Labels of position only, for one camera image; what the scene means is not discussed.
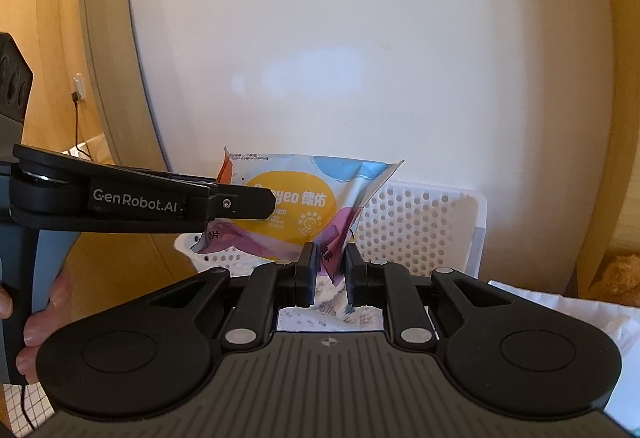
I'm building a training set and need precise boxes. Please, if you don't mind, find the person's left hand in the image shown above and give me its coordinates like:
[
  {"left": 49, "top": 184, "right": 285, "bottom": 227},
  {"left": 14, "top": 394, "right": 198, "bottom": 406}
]
[{"left": 16, "top": 260, "right": 78, "bottom": 385}]

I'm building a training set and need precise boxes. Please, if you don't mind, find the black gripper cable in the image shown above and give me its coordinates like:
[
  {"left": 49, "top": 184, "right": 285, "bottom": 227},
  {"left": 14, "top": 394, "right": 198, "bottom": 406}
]
[{"left": 21, "top": 383, "right": 40, "bottom": 432}]

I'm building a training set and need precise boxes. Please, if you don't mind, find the black power cable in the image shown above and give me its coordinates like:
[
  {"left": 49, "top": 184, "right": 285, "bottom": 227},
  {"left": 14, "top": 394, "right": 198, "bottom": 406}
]
[{"left": 74, "top": 100, "right": 101, "bottom": 164}]

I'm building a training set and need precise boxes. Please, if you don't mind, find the white grid-patterned cloth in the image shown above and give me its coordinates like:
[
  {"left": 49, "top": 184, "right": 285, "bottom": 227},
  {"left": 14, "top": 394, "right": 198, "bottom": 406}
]
[{"left": 0, "top": 383, "right": 56, "bottom": 438}]

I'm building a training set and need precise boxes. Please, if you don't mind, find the white perforated plastic basket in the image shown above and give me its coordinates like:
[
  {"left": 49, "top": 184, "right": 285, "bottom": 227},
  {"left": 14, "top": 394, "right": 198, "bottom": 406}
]
[{"left": 174, "top": 180, "right": 488, "bottom": 334}]

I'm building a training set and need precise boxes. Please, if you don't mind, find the brown teddy bear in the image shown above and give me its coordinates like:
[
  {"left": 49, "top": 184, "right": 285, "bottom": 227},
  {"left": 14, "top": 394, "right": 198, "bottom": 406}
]
[{"left": 597, "top": 254, "right": 640, "bottom": 308}]

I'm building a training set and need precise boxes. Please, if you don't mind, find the large white printed pouch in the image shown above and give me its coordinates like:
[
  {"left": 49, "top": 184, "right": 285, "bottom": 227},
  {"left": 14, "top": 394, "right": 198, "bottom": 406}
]
[{"left": 487, "top": 279, "right": 636, "bottom": 424}]

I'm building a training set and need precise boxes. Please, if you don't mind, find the white pouch with icons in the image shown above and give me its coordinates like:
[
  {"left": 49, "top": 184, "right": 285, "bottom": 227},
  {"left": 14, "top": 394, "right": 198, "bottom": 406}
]
[{"left": 277, "top": 275, "right": 388, "bottom": 333}]

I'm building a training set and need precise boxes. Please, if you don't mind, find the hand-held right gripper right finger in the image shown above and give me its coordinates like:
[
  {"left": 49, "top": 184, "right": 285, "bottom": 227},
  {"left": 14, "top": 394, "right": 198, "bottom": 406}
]
[{"left": 347, "top": 244, "right": 536, "bottom": 349}]

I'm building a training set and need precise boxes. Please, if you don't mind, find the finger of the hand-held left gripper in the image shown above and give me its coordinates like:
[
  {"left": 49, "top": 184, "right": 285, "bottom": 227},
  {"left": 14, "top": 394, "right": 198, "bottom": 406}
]
[{"left": 182, "top": 183, "right": 274, "bottom": 234}]

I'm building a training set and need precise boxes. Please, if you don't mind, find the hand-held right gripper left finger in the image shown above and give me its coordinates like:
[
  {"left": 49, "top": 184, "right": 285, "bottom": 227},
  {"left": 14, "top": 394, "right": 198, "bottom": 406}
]
[{"left": 125, "top": 243, "right": 317, "bottom": 349}]

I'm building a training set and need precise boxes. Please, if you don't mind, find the colourful wet wipes packet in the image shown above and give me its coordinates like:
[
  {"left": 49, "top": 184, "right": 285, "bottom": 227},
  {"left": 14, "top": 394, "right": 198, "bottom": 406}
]
[{"left": 190, "top": 146, "right": 405, "bottom": 291}]

